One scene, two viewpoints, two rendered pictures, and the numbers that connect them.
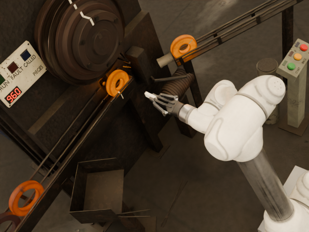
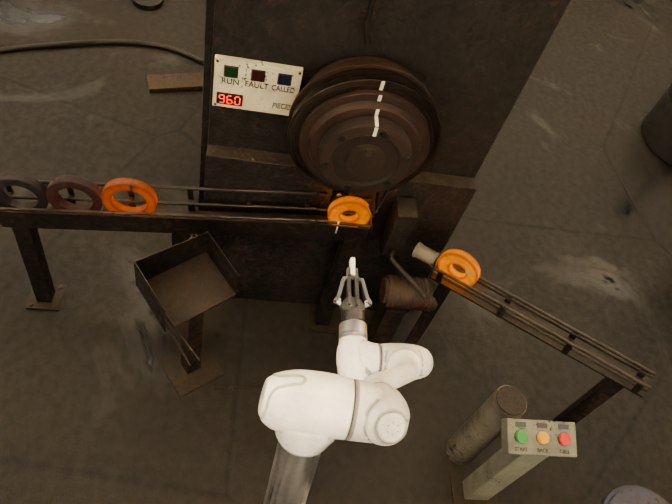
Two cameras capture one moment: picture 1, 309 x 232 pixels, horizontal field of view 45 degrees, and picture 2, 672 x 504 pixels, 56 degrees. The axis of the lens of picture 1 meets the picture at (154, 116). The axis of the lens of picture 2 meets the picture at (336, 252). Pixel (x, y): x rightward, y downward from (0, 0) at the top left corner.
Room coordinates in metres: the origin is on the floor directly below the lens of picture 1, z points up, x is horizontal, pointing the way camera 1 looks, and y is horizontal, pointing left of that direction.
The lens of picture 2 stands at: (0.10, -0.34, 2.42)
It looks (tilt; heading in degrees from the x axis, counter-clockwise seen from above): 52 degrees down; 17
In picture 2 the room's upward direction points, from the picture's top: 18 degrees clockwise
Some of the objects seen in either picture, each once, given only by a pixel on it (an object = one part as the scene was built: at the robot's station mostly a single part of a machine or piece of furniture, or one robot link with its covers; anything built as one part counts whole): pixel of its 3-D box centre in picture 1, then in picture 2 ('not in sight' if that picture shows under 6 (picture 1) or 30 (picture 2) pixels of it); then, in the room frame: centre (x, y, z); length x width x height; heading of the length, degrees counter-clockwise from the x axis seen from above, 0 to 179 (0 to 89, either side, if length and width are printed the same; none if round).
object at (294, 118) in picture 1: (296, 91); (505, 466); (1.28, -0.83, 0.31); 0.24 x 0.16 x 0.62; 123
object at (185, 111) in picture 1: (187, 113); (353, 331); (1.15, -0.15, 0.73); 0.09 x 0.06 x 0.09; 123
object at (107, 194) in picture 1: (119, 214); (186, 324); (1.01, 0.39, 0.36); 0.26 x 0.20 x 0.72; 158
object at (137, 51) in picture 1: (140, 65); (398, 226); (1.66, -0.05, 0.68); 0.11 x 0.08 x 0.24; 33
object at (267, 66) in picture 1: (268, 93); (483, 427); (1.39, -0.71, 0.26); 0.12 x 0.12 x 0.52
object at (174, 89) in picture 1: (184, 105); (395, 319); (1.59, -0.21, 0.27); 0.22 x 0.13 x 0.53; 123
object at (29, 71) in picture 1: (17, 74); (256, 86); (1.43, 0.48, 1.15); 0.26 x 0.02 x 0.18; 123
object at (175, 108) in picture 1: (175, 107); (352, 310); (1.21, -0.11, 0.73); 0.09 x 0.08 x 0.07; 33
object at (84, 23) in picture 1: (99, 41); (365, 157); (1.44, 0.08, 1.11); 0.28 x 0.06 x 0.28; 123
